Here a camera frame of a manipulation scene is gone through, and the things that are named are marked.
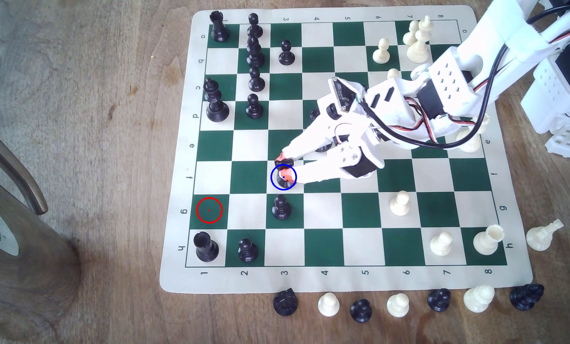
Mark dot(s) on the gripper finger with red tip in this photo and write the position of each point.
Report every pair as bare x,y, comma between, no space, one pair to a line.
313,138
318,172

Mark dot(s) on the black knight chess piece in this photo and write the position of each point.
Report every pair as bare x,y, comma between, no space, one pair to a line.
280,182

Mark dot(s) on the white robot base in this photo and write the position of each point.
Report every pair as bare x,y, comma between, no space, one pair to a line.
552,95

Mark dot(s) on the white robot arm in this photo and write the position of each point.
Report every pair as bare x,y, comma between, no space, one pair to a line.
481,43

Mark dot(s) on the black pawn chess piece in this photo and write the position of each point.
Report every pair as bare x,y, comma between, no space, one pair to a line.
361,311
256,82
314,114
286,56
248,252
254,23
323,148
281,210
254,109

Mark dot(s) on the white pawn chess piece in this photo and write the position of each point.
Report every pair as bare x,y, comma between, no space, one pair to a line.
394,73
328,306
441,246
410,29
381,53
398,306
400,205

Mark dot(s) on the tall white chess piece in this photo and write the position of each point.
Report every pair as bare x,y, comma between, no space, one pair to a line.
418,50

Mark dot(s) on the green and white chess mat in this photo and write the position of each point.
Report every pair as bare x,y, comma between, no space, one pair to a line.
351,248

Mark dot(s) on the black bishop chess piece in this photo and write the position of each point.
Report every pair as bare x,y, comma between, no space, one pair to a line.
255,56

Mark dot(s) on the tall black chess piece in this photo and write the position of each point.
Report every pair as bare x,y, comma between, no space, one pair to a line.
216,111

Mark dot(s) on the black crowned chess piece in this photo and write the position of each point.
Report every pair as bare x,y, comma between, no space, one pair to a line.
285,303

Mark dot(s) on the black rook chess piece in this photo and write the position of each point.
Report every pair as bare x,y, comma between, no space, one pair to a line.
206,249
219,29

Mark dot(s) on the white rook chess piece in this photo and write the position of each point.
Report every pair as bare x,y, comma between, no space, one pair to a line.
487,241

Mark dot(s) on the large rounded wooden object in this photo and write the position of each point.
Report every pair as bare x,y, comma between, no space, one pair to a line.
36,277

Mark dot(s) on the camera board in white mount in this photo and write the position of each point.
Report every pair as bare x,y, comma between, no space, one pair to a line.
344,94

